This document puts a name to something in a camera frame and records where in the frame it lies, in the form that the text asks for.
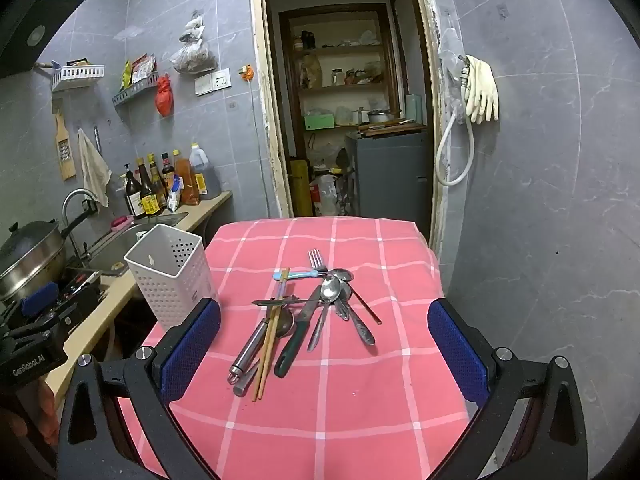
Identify cream rubber gloves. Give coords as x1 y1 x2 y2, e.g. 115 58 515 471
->
464 55 500 125

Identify orange oil bottle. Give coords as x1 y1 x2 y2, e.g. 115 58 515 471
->
172 149 201 206

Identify red plastic bag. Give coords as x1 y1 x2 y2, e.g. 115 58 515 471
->
154 74 174 117

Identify pink checked tablecloth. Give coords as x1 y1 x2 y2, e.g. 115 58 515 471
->
112 216 481 480

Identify clear plastic wall bag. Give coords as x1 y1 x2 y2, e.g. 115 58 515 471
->
439 25 468 122

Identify dark sauce bottle yellow label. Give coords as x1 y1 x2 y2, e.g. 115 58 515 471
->
136 157 161 216

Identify steel ladle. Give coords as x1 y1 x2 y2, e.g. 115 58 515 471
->
228 309 299 386

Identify hanging white plastic bag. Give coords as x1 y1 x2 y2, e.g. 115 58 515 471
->
180 10 207 43

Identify steel pot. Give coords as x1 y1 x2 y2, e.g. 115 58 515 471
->
367 108 402 126

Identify dark pump bottle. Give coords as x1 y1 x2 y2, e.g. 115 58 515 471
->
123 162 146 219

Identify black gas stove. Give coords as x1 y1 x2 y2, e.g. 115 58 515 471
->
0 267 111 326

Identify white hose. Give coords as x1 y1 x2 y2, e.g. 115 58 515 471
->
434 105 475 187

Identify worn door frame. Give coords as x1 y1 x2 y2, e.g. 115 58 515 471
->
248 0 451 256

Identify grey cabinet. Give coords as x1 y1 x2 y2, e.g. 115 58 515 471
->
345 127 432 233

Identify red snack packet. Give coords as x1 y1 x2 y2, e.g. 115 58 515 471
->
131 54 157 84

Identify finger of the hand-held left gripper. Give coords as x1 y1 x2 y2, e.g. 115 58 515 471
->
10 281 103 342

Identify steel sink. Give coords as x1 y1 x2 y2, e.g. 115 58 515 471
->
82 212 188 277

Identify small dark sauce bottle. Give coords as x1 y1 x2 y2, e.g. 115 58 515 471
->
160 152 176 196

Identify spoon with copper handle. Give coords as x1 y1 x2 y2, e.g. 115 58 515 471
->
332 268 383 325

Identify grey utensil handle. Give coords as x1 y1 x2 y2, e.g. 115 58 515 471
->
232 357 262 397

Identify yellow bin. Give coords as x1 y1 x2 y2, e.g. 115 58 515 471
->
290 159 314 218

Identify wooden chopstick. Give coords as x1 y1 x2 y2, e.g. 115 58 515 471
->
252 268 287 402
257 268 291 401

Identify steel faucet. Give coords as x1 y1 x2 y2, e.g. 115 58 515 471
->
61 188 101 261

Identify white wall basket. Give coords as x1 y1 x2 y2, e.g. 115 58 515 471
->
51 64 106 92

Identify hanging bag dark contents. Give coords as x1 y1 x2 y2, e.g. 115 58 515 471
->
170 39 218 75

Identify white perforated utensil holder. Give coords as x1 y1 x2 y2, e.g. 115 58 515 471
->
124 224 219 332

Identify kitchen knife dark handle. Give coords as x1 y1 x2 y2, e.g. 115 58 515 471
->
273 284 323 380

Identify steel fork patterned handle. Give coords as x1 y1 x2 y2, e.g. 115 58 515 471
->
307 248 377 347

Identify large steel spoon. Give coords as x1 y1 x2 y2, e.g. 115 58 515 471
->
306 276 342 352

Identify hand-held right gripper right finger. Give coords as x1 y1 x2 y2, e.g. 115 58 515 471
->
426 298 588 480

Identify white wall socket panel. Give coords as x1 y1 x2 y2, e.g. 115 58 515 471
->
195 67 232 96

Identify wooden grater board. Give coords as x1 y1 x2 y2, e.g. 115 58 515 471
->
51 105 77 181

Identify beige kitchen counter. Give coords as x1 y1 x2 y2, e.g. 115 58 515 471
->
45 190 233 396

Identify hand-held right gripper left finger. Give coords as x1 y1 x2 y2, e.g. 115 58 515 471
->
56 298 222 480

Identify grey wall shelf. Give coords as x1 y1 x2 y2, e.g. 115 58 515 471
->
112 72 160 107

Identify wooden shelf unit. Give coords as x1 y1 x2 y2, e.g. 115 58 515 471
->
278 4 403 161

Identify black range hood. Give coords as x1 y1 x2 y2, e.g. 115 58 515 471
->
0 0 89 79

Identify steel wok with lid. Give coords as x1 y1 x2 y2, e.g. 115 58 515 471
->
0 212 93 302

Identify white floor bag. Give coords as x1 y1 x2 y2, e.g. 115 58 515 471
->
312 174 342 217

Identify small steel spoon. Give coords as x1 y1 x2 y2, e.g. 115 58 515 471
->
334 282 352 322

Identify beige hanging towel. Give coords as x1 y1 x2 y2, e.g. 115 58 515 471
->
76 128 112 208

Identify green box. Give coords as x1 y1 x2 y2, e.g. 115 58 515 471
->
304 112 337 131

